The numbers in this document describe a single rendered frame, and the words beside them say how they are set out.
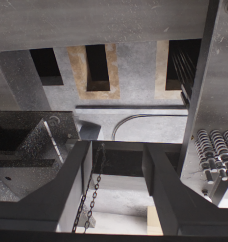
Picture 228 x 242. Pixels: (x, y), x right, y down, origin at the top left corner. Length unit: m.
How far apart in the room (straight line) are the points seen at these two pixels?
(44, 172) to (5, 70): 0.40
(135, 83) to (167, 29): 0.83
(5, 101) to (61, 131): 0.25
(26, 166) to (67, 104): 1.01
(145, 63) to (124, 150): 0.59
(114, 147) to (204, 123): 0.62
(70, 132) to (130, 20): 0.47
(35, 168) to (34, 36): 0.39
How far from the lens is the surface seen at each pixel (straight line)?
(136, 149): 1.12
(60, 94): 1.53
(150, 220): 2.61
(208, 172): 0.65
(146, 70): 1.28
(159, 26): 0.53
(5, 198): 0.78
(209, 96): 0.62
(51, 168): 0.56
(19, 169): 0.63
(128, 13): 0.52
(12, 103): 0.81
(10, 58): 0.79
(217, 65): 0.58
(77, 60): 1.33
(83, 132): 1.59
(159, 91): 1.35
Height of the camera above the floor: 1.18
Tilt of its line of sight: 50 degrees down
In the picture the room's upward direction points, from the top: 166 degrees counter-clockwise
